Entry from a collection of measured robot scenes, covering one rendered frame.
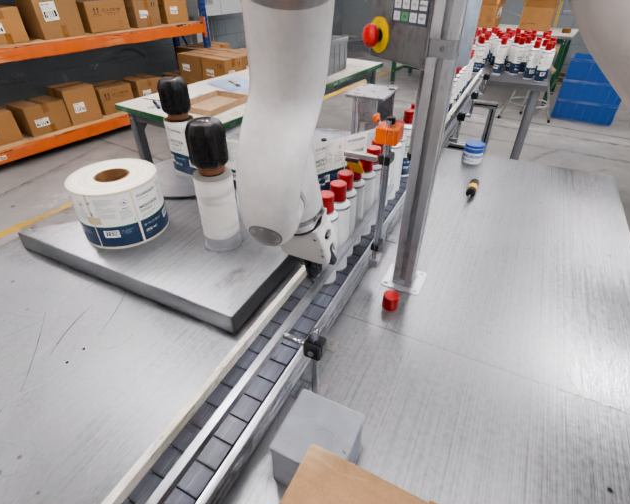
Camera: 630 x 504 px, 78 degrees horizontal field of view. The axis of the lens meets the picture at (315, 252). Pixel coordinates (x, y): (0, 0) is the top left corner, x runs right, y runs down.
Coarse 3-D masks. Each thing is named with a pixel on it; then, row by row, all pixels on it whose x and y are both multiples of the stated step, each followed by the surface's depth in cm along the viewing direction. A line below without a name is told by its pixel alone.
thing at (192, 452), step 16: (352, 240) 82; (336, 256) 78; (320, 288) 72; (304, 304) 67; (288, 320) 64; (272, 352) 59; (256, 368) 56; (240, 384) 54; (224, 400) 52; (224, 416) 51; (208, 432) 48; (192, 448) 47; (176, 464) 45; (176, 480) 44; (160, 496) 43
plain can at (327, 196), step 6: (324, 192) 73; (330, 192) 73; (324, 198) 72; (330, 198) 72; (324, 204) 72; (330, 204) 73; (330, 210) 73; (330, 216) 74; (336, 216) 74; (336, 222) 75; (336, 228) 76; (336, 234) 77; (336, 252) 80; (318, 276) 82; (330, 276) 82; (330, 282) 83
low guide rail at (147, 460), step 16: (304, 272) 82; (288, 288) 77; (272, 304) 73; (256, 320) 70; (256, 336) 69; (240, 352) 65; (224, 368) 62; (208, 384) 59; (192, 400) 57; (176, 416) 55; (192, 416) 57; (176, 432) 55; (160, 448) 52; (144, 464) 50; (128, 480) 48; (112, 496) 47
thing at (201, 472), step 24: (384, 216) 106; (336, 288) 82; (288, 312) 77; (312, 312) 77; (264, 336) 72; (240, 360) 67; (288, 360) 67; (264, 384) 63; (216, 408) 60; (240, 408) 60; (192, 432) 57; (216, 432) 57; (240, 432) 57; (168, 456) 54; (216, 456) 54; (144, 480) 52; (192, 480) 52
